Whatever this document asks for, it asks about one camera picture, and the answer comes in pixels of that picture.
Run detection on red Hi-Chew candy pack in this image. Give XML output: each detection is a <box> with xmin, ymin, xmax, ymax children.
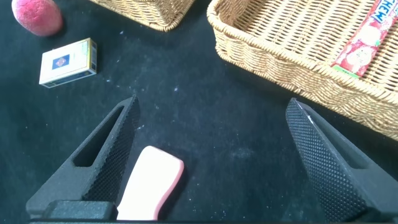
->
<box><xmin>330</xmin><ymin>0</ymin><xmax>398</xmax><ymax>79</ymax></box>

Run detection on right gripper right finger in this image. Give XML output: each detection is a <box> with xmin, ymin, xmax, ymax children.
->
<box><xmin>285</xmin><ymin>97</ymin><xmax>398</xmax><ymax>222</ymax></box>

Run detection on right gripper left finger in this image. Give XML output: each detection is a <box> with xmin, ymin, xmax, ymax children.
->
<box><xmin>25</xmin><ymin>95</ymin><xmax>141</xmax><ymax>218</ymax></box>

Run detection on red peach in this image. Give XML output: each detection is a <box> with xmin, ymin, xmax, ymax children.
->
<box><xmin>11</xmin><ymin>0</ymin><xmax>64</xmax><ymax>37</ymax></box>

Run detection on pink squeeze bottle white cap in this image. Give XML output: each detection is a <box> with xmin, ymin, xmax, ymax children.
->
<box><xmin>116</xmin><ymin>145</ymin><xmax>185</xmax><ymax>222</ymax></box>

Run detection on wicker basket with brown handles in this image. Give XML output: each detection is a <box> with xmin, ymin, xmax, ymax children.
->
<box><xmin>89</xmin><ymin>0</ymin><xmax>196</xmax><ymax>33</ymax></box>
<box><xmin>206</xmin><ymin>0</ymin><xmax>398</xmax><ymax>142</ymax></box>

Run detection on cream yellow soap box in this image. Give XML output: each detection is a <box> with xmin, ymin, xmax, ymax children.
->
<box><xmin>38</xmin><ymin>37</ymin><xmax>98</xmax><ymax>89</ymax></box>

